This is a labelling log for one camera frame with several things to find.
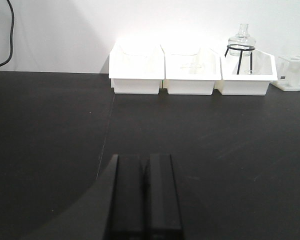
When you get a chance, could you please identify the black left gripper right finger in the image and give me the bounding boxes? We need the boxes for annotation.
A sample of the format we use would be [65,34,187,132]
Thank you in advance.
[144,153,183,240]

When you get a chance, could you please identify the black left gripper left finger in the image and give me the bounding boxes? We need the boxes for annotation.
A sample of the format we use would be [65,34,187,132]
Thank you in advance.
[104,154,145,240]

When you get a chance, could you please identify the white bin middle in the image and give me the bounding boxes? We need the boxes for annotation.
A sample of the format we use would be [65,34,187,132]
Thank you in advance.
[162,44,222,96]

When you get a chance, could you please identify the white bin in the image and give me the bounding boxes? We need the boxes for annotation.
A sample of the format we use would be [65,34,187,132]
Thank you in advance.
[214,49,278,96]
[109,40,165,95]
[162,44,222,96]

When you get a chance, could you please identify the white bin left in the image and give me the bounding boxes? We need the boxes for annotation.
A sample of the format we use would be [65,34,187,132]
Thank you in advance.
[109,40,165,95]

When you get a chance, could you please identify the white bin right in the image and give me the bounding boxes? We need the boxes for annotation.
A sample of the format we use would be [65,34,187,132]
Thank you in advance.
[214,49,278,96]

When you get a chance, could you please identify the white test tube rack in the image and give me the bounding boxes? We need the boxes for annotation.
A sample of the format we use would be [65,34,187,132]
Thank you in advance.
[270,55,300,92]

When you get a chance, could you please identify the glass flask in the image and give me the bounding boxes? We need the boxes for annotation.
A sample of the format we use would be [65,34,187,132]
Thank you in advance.
[228,23,256,57]

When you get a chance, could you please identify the black wire tripod stand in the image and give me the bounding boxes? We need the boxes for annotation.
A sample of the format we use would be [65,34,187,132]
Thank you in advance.
[224,43,256,75]

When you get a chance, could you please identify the black cable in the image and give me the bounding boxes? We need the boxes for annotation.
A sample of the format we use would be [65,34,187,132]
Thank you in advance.
[0,0,15,70]

